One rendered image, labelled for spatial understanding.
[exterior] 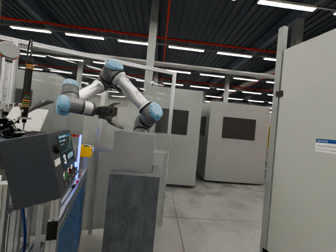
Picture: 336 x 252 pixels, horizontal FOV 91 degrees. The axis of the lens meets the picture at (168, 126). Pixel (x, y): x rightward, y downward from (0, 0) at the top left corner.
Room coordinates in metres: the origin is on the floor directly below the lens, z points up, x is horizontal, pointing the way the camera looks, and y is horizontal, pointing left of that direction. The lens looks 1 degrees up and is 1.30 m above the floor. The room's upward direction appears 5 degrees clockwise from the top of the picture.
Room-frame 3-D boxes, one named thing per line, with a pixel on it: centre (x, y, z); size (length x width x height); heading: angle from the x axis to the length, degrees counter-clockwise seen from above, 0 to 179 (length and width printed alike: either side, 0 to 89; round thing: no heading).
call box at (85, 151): (1.51, 0.72, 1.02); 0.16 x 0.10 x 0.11; 19
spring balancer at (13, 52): (1.54, 1.55, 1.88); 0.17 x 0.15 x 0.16; 109
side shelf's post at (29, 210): (1.60, 1.25, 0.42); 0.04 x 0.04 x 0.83; 19
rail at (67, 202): (1.13, 0.59, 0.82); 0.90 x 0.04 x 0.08; 19
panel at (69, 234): (1.13, 0.59, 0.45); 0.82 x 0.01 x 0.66; 19
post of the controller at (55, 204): (0.73, 0.46, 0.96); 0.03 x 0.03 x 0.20; 19
